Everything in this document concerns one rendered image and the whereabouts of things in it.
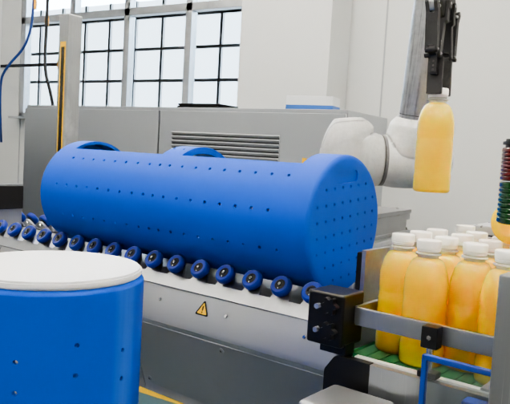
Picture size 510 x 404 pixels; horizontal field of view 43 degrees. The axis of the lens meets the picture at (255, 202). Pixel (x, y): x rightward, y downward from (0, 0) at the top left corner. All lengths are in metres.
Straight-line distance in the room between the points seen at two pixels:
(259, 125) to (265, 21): 1.34
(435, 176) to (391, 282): 0.26
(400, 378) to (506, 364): 0.27
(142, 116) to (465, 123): 1.89
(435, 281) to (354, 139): 0.90
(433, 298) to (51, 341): 0.57
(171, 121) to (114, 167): 1.84
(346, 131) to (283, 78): 2.35
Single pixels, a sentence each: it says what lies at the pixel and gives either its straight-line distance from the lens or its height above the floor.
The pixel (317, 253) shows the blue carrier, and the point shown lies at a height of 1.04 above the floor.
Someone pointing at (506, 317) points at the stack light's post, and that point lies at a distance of 0.83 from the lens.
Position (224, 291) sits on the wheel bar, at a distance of 1.41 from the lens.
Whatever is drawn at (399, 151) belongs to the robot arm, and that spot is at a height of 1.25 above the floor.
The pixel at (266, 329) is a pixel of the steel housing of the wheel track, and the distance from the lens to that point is 1.33.
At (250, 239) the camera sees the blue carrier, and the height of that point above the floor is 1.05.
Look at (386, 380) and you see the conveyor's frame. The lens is 1.09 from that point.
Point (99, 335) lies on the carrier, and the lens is 0.95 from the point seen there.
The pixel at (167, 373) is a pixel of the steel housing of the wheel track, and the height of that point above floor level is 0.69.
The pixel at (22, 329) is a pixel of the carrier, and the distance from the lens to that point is 0.94.
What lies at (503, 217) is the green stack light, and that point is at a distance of 0.81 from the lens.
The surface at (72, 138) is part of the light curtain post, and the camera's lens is 2.55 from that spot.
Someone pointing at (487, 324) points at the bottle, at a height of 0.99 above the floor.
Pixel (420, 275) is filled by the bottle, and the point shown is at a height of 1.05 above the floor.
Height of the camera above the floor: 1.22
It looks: 4 degrees down
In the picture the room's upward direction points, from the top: 3 degrees clockwise
